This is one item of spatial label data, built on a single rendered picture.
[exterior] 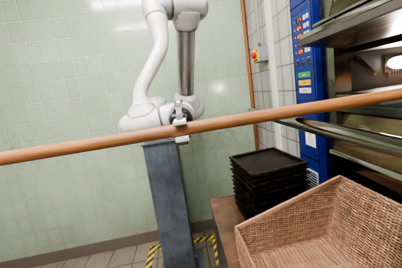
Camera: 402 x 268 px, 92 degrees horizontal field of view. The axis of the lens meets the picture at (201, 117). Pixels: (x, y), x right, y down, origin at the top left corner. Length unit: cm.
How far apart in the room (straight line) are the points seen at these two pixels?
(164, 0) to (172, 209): 117
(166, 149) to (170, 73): 69
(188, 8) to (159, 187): 102
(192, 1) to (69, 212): 186
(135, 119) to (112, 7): 123
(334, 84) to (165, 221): 120
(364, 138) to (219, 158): 147
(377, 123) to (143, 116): 83
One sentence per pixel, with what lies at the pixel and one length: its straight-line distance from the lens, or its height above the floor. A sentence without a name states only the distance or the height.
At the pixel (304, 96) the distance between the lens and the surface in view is 109.
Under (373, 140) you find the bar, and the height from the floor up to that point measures 117.
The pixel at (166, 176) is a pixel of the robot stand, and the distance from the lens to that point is 128.
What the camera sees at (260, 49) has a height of 149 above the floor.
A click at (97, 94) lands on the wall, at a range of 176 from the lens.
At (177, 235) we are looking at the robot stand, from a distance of 149.
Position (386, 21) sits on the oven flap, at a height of 138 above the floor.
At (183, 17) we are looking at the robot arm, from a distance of 105.
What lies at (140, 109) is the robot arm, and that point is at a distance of 76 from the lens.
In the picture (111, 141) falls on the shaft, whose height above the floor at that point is 119.
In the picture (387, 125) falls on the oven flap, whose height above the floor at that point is 108.
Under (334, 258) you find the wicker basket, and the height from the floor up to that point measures 59.
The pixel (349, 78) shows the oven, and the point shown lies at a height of 124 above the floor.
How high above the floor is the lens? 127
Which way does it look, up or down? 8 degrees down
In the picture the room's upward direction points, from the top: 8 degrees counter-clockwise
